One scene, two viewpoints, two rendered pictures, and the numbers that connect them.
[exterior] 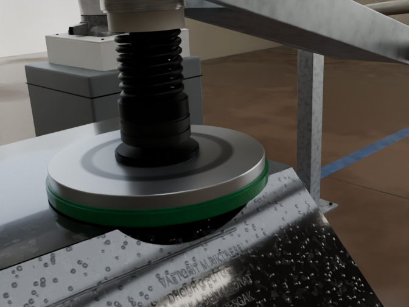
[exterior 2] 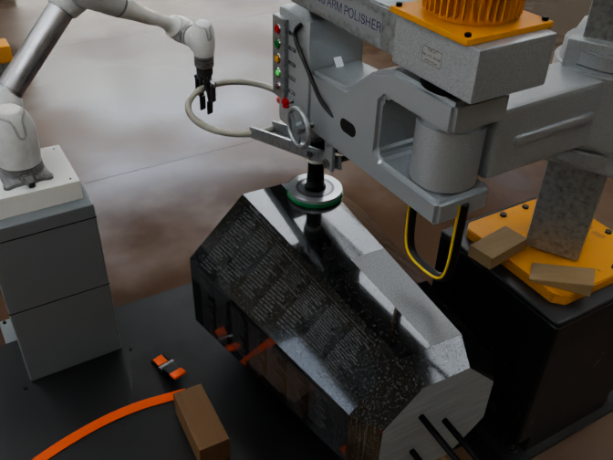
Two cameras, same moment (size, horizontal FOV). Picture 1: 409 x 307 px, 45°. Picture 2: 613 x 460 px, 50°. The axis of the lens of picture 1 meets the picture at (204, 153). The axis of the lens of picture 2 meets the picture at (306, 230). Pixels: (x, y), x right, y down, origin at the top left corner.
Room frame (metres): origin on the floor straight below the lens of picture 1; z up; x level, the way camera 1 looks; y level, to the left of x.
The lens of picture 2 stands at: (0.11, 2.18, 2.21)
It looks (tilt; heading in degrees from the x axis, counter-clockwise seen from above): 36 degrees down; 280
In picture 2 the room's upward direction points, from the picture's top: 2 degrees clockwise
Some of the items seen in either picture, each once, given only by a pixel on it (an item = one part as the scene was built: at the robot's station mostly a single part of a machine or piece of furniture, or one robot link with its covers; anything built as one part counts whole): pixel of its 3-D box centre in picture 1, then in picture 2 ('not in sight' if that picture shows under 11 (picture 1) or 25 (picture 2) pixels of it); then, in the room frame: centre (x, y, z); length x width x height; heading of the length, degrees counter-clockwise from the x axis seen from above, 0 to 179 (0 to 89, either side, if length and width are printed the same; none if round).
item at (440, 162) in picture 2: not in sight; (446, 147); (0.02, 0.53, 1.34); 0.19 x 0.19 x 0.20
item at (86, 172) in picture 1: (157, 158); (315, 188); (0.47, 0.05, 0.84); 0.21 x 0.21 x 0.01
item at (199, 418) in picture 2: not in sight; (201, 424); (0.78, 0.66, 0.07); 0.30 x 0.12 x 0.12; 129
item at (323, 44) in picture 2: not in sight; (332, 80); (0.41, 0.11, 1.32); 0.36 x 0.22 x 0.45; 133
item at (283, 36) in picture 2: not in sight; (281, 57); (0.60, 0.07, 1.37); 0.08 x 0.03 x 0.28; 133
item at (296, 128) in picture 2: not in sight; (307, 125); (0.48, 0.22, 1.20); 0.15 x 0.10 x 0.15; 133
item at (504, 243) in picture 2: not in sight; (497, 246); (-0.23, 0.22, 0.81); 0.20 x 0.10 x 0.05; 50
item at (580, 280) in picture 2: not in sight; (561, 275); (-0.44, 0.32, 0.80); 0.20 x 0.10 x 0.05; 169
